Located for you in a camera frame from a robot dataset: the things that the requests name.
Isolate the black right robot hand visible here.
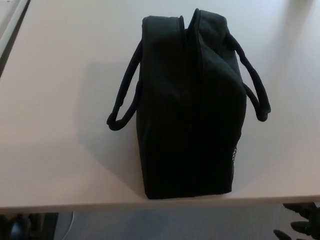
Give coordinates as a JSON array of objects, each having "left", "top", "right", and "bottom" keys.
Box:
[{"left": 273, "top": 201, "right": 320, "bottom": 240}]

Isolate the black fabric lunch bag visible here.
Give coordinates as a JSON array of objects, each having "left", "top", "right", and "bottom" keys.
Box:
[{"left": 105, "top": 8, "right": 272, "bottom": 201}]

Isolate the dark metal table leg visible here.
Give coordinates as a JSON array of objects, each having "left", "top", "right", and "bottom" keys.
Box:
[{"left": 26, "top": 212, "right": 60, "bottom": 240}]

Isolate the white cable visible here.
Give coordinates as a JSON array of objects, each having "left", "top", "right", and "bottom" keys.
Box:
[{"left": 64, "top": 211, "right": 75, "bottom": 240}]

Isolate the white neighbouring desk rail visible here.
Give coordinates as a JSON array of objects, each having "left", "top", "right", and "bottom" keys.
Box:
[{"left": 0, "top": 0, "right": 31, "bottom": 51}]

